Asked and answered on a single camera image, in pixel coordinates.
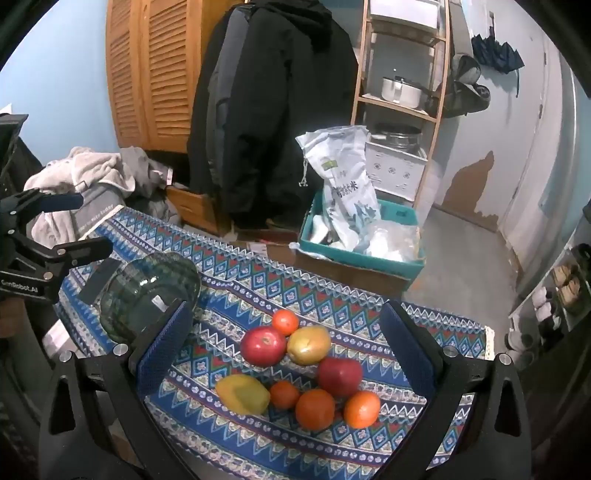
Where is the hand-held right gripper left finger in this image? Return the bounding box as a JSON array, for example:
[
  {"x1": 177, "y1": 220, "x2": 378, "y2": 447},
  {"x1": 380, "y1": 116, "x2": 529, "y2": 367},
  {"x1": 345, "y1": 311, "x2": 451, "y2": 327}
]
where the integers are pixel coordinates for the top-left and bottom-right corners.
[{"x1": 39, "y1": 300, "x2": 195, "y2": 480}]

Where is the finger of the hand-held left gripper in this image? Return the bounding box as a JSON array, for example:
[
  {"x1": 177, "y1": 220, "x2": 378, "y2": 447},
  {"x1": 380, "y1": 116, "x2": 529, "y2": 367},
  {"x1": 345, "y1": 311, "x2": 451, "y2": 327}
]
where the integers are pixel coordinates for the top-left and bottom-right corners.
[
  {"x1": 0, "y1": 189, "x2": 85, "y2": 222},
  {"x1": 14, "y1": 233, "x2": 114, "y2": 278}
]

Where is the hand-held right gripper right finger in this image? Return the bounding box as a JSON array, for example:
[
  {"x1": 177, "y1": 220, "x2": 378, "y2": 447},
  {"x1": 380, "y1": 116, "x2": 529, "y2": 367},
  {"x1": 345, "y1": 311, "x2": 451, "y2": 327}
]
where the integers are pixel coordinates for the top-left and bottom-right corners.
[{"x1": 376, "y1": 300, "x2": 532, "y2": 480}]

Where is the dark glass bowl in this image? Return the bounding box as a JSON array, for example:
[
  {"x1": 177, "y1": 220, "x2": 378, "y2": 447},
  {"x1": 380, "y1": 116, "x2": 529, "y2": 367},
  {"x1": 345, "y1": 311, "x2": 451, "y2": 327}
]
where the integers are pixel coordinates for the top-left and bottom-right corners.
[{"x1": 99, "y1": 251, "x2": 201, "y2": 344}]

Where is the red apple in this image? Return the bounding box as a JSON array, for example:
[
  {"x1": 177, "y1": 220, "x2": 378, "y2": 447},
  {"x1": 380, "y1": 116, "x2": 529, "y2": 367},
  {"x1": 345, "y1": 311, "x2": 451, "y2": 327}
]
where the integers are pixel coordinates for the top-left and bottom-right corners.
[
  {"x1": 240, "y1": 327, "x2": 288, "y2": 367},
  {"x1": 317, "y1": 357, "x2": 364, "y2": 398}
]

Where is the orange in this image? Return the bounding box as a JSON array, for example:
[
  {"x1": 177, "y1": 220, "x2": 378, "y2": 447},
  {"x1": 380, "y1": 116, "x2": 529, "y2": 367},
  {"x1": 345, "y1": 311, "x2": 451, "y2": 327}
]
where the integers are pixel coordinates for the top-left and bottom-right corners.
[
  {"x1": 343, "y1": 390, "x2": 381, "y2": 428},
  {"x1": 295, "y1": 388, "x2": 336, "y2": 431}
]

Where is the yellow mango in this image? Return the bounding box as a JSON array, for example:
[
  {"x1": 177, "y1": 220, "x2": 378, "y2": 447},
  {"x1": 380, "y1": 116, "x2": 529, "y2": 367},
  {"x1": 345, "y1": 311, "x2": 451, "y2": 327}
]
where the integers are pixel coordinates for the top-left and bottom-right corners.
[{"x1": 216, "y1": 375, "x2": 271, "y2": 415}]

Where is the yellow-green mango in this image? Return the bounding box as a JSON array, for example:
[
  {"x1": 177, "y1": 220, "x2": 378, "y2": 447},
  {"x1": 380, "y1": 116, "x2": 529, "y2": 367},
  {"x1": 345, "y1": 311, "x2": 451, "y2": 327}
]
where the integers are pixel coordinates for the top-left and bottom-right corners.
[{"x1": 287, "y1": 325, "x2": 332, "y2": 366}]

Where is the small tangerine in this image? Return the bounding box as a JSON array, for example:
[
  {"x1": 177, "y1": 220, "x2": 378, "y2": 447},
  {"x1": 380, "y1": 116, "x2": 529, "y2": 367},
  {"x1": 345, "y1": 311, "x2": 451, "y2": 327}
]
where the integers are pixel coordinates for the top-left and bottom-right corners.
[
  {"x1": 269, "y1": 381, "x2": 301, "y2": 411},
  {"x1": 271, "y1": 309, "x2": 300, "y2": 336}
]

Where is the grey printed cloth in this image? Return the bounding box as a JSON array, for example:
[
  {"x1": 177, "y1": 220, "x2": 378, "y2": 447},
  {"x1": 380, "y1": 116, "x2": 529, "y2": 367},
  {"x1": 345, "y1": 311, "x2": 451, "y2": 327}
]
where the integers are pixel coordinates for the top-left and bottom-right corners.
[{"x1": 76, "y1": 185, "x2": 130, "y2": 241}]

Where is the white towel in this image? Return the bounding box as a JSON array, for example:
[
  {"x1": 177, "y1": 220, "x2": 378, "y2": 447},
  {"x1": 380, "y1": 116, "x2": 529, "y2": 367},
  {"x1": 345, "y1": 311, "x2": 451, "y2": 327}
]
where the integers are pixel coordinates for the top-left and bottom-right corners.
[{"x1": 23, "y1": 147, "x2": 139, "y2": 241}]

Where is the dark rack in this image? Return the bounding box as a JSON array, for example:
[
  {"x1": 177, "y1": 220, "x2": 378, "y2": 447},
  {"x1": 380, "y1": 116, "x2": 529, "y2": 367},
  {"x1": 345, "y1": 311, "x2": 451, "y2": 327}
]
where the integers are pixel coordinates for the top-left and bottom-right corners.
[{"x1": 0, "y1": 113, "x2": 42, "y2": 195}]

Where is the cardboard box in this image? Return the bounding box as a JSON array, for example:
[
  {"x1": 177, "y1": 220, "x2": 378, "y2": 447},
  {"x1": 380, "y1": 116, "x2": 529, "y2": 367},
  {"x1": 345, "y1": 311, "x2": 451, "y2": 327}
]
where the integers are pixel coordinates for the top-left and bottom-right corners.
[{"x1": 231, "y1": 240, "x2": 423, "y2": 298}]

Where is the grey garment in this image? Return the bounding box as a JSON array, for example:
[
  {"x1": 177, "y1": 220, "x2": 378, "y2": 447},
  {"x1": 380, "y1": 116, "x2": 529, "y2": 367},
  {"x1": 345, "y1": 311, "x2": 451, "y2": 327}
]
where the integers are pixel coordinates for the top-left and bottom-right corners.
[{"x1": 122, "y1": 147, "x2": 181, "y2": 222}]

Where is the blue patterned tablecloth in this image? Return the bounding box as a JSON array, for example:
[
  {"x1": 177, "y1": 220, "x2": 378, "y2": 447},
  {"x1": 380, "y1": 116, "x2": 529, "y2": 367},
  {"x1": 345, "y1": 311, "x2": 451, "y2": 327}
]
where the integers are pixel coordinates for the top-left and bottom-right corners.
[{"x1": 55, "y1": 208, "x2": 495, "y2": 480}]

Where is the teal plastic basket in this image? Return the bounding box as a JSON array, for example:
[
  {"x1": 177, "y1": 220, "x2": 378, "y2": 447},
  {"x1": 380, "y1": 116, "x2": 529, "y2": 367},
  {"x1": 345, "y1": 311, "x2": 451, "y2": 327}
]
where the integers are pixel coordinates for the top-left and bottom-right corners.
[{"x1": 298, "y1": 191, "x2": 426, "y2": 280}]

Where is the clear plastic bag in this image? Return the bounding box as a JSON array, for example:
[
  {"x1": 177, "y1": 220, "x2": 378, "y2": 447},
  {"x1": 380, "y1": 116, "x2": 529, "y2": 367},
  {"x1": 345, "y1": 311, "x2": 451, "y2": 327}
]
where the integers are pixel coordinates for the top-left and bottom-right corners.
[{"x1": 365, "y1": 224, "x2": 423, "y2": 264}]

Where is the wooden box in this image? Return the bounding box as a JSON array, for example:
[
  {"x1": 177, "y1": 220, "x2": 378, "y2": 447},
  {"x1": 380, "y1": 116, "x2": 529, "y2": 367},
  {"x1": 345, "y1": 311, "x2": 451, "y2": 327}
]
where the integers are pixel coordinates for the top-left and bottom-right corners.
[{"x1": 166, "y1": 185, "x2": 222, "y2": 234}]

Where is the wooden louvered cabinet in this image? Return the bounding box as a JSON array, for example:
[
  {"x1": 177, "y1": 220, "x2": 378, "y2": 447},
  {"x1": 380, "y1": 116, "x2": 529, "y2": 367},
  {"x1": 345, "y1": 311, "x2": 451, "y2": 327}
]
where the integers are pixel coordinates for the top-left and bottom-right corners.
[{"x1": 105, "y1": 0, "x2": 245, "y2": 153}]

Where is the white rice bag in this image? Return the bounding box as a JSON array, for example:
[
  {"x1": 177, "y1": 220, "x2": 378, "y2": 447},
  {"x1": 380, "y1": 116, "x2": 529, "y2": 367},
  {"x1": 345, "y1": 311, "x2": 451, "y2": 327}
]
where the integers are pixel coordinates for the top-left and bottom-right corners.
[{"x1": 295, "y1": 124, "x2": 382, "y2": 250}]

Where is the white patterned box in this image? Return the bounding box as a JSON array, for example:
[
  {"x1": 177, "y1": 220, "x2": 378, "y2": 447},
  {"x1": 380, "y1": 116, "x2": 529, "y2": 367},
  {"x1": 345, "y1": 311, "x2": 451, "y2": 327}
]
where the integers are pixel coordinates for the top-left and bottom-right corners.
[{"x1": 365, "y1": 141, "x2": 428, "y2": 201}]

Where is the grey jacket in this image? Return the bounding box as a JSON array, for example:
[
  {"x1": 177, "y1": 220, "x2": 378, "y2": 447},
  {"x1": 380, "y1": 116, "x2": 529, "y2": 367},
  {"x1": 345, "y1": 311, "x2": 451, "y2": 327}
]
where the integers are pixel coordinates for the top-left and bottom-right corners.
[{"x1": 205, "y1": 7, "x2": 259, "y2": 185}]

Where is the steel pot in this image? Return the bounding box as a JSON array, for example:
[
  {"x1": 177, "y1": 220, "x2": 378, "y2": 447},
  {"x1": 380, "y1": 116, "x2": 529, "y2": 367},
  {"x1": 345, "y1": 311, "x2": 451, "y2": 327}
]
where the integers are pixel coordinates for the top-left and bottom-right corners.
[{"x1": 369, "y1": 124, "x2": 423, "y2": 148}]

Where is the white door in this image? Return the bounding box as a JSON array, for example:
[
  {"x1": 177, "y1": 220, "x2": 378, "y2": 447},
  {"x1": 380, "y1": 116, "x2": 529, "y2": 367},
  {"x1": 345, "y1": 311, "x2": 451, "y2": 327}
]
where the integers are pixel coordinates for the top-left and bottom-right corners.
[{"x1": 501, "y1": 34, "x2": 583, "y2": 296}]

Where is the black coat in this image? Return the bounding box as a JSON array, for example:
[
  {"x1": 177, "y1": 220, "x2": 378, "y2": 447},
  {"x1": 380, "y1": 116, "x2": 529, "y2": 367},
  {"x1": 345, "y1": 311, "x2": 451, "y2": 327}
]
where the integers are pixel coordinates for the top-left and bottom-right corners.
[{"x1": 187, "y1": 0, "x2": 358, "y2": 229}]

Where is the white pot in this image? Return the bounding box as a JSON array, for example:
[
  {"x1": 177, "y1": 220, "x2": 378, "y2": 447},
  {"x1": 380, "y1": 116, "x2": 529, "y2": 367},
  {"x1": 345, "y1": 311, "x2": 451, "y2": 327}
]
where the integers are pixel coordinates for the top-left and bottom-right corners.
[{"x1": 381, "y1": 76, "x2": 439, "y2": 106}]

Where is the dark hanging bag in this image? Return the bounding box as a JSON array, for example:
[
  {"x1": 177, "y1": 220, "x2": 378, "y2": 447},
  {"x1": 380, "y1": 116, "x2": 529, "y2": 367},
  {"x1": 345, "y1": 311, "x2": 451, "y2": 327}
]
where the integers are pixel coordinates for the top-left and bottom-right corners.
[{"x1": 438, "y1": 53, "x2": 491, "y2": 118}]

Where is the wooden shelf rack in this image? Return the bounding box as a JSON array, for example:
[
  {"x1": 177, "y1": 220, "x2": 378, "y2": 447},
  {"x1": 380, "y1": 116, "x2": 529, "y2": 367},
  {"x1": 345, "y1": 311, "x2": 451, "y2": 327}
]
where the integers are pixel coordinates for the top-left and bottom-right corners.
[{"x1": 350, "y1": 0, "x2": 451, "y2": 213}]

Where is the dark blue umbrella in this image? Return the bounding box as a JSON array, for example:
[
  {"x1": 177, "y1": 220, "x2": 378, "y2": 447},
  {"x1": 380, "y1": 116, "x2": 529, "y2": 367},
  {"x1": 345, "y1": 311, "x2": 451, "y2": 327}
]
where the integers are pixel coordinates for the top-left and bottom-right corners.
[{"x1": 471, "y1": 34, "x2": 525, "y2": 75}]

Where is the white storage container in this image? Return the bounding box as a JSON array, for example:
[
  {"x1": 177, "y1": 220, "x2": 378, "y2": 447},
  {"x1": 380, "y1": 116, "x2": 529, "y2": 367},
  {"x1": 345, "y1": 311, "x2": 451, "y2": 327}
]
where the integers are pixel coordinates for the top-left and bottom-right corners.
[{"x1": 369, "y1": 0, "x2": 441, "y2": 33}]

